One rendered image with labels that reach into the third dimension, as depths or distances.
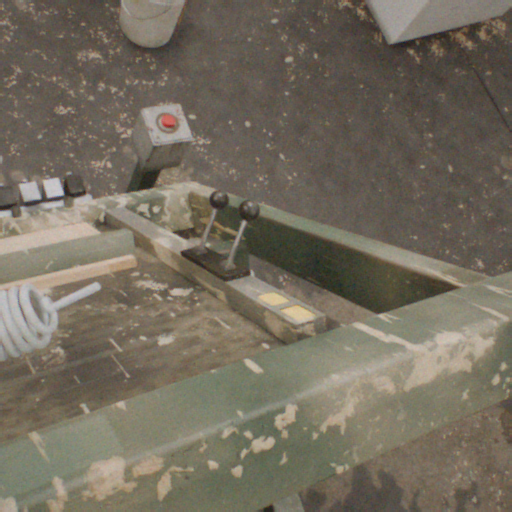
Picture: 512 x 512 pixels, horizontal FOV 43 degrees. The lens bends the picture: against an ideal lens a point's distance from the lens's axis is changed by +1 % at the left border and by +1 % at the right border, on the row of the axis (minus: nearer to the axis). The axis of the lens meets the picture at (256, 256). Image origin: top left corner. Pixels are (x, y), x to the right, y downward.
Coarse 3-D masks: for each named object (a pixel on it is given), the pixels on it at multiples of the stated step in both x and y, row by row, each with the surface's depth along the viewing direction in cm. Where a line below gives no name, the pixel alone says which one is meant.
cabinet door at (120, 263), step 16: (80, 224) 164; (0, 240) 156; (16, 240) 154; (32, 240) 154; (48, 240) 153; (64, 240) 151; (128, 256) 133; (64, 272) 126; (80, 272) 127; (96, 272) 128; (0, 288) 121
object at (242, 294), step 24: (120, 216) 159; (144, 240) 141; (168, 240) 133; (168, 264) 130; (192, 264) 118; (216, 288) 110; (240, 288) 102; (264, 288) 101; (264, 312) 95; (312, 312) 90; (288, 336) 90; (312, 336) 89
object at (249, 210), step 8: (248, 200) 108; (240, 208) 108; (248, 208) 107; (256, 208) 108; (240, 216) 108; (248, 216) 108; (256, 216) 108; (240, 232) 109; (240, 240) 109; (232, 248) 109; (232, 256) 109; (224, 264) 109; (232, 264) 109
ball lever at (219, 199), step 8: (216, 192) 118; (224, 192) 118; (208, 200) 119; (216, 200) 117; (224, 200) 118; (216, 208) 118; (208, 224) 119; (208, 232) 119; (192, 248) 120; (200, 248) 119
